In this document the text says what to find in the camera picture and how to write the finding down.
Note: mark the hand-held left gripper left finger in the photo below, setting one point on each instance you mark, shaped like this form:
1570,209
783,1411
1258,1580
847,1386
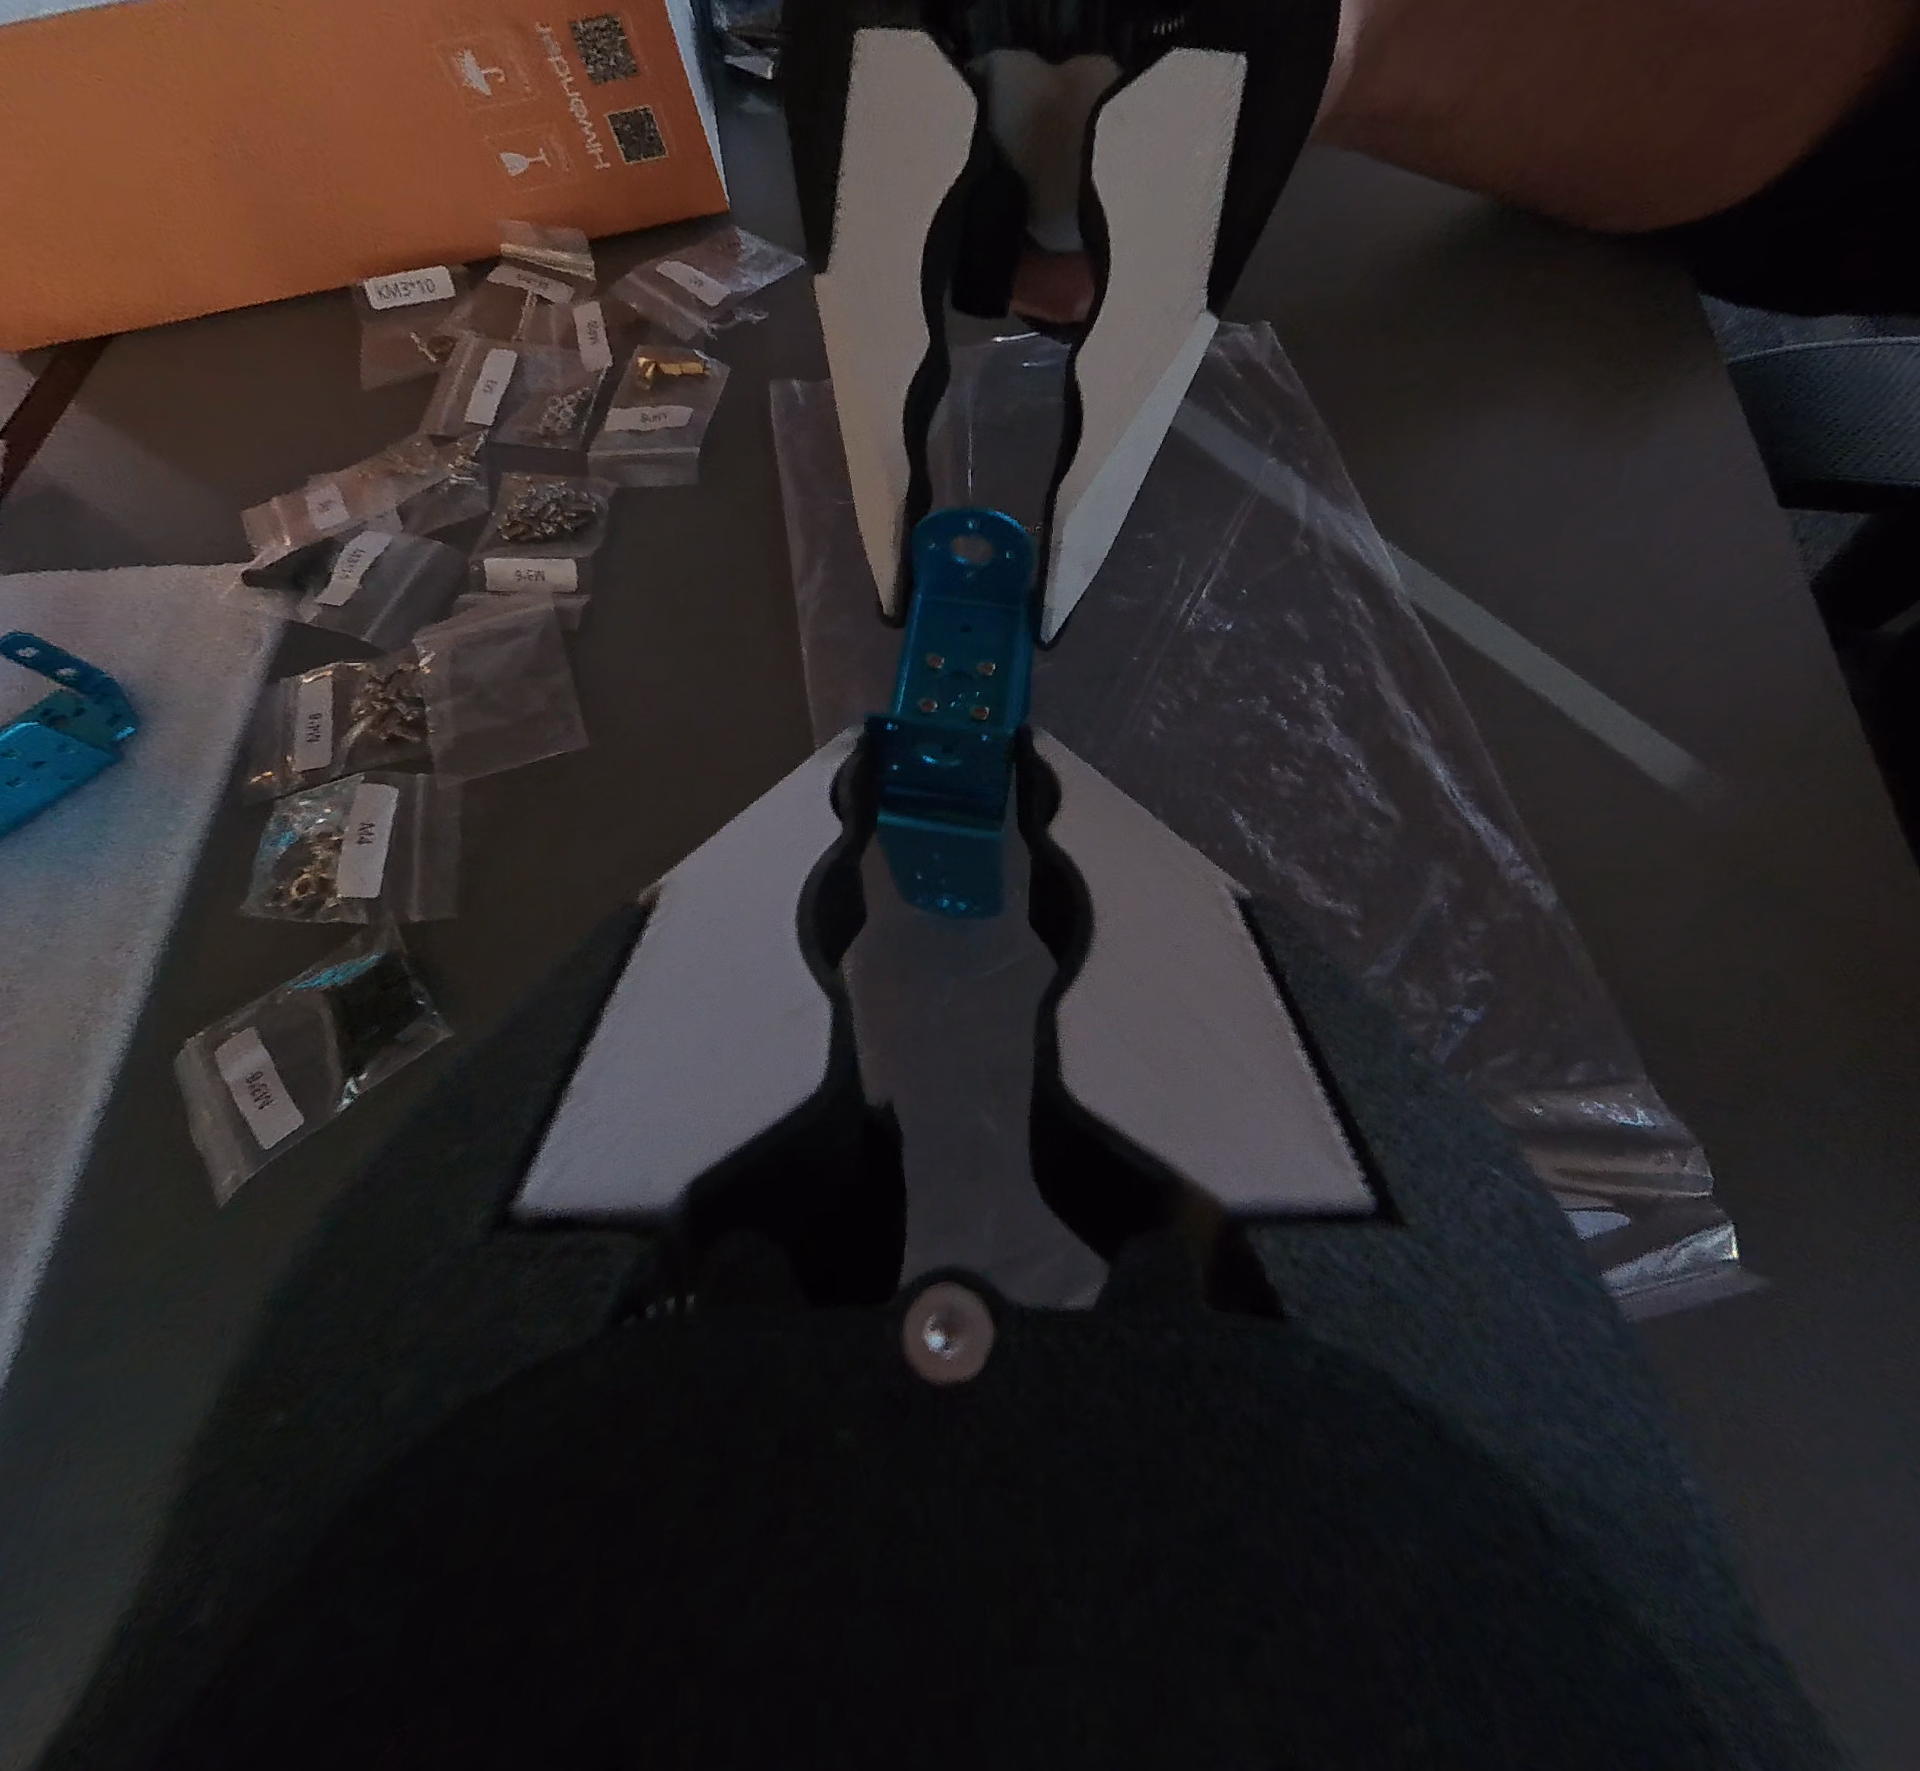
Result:
660,1051

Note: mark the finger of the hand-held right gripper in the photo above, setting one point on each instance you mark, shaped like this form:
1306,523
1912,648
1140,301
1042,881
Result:
877,272
1163,242

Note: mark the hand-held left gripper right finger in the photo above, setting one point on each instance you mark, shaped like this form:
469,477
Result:
1215,1051

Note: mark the small blue U bracket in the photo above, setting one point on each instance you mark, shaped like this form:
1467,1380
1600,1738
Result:
954,630

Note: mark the person's right forearm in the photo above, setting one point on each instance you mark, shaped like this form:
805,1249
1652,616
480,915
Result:
1576,45

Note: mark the grey desk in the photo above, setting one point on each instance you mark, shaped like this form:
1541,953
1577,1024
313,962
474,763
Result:
690,781

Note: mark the person's right hand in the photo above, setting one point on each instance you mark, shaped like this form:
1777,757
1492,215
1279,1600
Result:
1057,286

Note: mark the clear plastic bag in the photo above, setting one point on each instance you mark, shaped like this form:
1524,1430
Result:
1275,751

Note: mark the pile of small screw bags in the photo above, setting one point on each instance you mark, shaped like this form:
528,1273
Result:
495,661

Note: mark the white foam sheet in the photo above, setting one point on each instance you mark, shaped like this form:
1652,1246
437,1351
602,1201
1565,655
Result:
121,975

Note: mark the orange cardboard box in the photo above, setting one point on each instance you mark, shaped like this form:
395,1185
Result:
301,151

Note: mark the person's black clothing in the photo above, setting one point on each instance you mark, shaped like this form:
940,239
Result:
1830,264

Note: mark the black mesh office chair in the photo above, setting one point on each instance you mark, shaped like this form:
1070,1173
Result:
1830,391

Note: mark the blue perforated bracket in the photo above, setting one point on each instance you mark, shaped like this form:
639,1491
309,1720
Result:
59,766

